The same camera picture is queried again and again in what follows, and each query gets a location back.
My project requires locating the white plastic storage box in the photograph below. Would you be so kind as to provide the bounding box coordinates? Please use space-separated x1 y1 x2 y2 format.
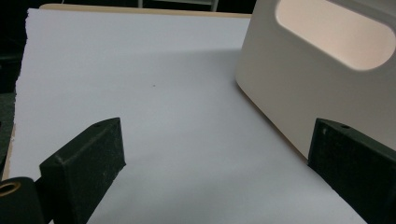
234 0 396 161

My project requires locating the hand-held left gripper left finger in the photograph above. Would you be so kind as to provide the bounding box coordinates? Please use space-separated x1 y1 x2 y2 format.
38 117 127 224

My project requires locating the white foam board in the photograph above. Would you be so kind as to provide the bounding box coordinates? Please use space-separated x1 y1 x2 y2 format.
5 7 369 224

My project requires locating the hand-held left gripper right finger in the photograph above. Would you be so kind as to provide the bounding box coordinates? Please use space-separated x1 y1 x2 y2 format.
307 117 396 224

